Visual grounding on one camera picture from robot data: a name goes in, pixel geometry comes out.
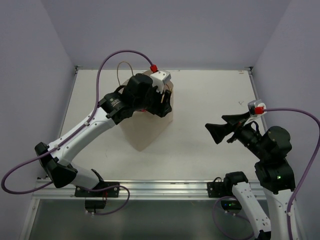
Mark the aluminium mounting rail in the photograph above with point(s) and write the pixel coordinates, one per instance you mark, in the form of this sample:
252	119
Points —
163	190

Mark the brown paper bag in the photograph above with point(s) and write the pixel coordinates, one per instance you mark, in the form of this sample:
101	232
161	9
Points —
143	128

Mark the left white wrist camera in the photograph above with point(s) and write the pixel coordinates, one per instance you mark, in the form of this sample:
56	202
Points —
159	79

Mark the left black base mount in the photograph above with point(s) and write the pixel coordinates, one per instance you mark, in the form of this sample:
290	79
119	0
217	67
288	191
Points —
96	198

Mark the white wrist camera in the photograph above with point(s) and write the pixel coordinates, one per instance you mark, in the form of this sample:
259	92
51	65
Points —
159	79
256	107

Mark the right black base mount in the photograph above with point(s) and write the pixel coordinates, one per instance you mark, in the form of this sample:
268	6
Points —
217	189

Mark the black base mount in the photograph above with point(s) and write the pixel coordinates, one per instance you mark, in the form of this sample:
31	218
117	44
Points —
96	198
217	189

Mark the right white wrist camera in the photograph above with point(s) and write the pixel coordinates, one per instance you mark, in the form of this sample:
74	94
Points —
256	107

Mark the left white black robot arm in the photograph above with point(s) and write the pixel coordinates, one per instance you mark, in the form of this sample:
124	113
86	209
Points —
142	92

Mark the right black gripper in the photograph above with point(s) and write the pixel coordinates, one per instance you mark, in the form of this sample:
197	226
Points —
219	131

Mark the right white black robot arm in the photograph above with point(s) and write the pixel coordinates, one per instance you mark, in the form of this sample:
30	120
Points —
272	170

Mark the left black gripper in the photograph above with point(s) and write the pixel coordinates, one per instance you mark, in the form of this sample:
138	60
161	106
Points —
158	104

